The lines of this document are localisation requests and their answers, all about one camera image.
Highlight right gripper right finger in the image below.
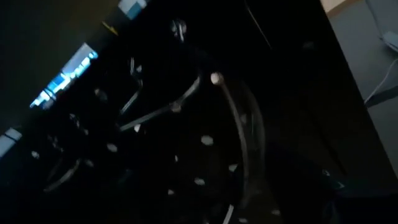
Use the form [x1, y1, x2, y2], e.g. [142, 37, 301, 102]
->
[285, 155, 398, 224]

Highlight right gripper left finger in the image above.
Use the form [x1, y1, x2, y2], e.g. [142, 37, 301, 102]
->
[0, 149, 165, 224]

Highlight clear black safety glasses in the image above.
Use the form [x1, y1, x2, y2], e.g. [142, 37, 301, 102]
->
[210, 72, 268, 212]

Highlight steel peg hook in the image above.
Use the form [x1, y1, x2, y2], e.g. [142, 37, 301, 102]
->
[119, 57, 144, 116]
[119, 76, 201, 132]
[43, 157, 82, 193]
[170, 19, 187, 43]

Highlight black pegboard cart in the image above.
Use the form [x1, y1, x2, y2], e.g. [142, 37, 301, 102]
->
[0, 0, 397, 224]

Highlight wooden desk grey legs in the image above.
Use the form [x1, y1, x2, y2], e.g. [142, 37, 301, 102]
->
[320, 0, 398, 41]

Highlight white cable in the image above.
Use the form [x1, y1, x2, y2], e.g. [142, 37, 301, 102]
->
[363, 58, 398, 105]

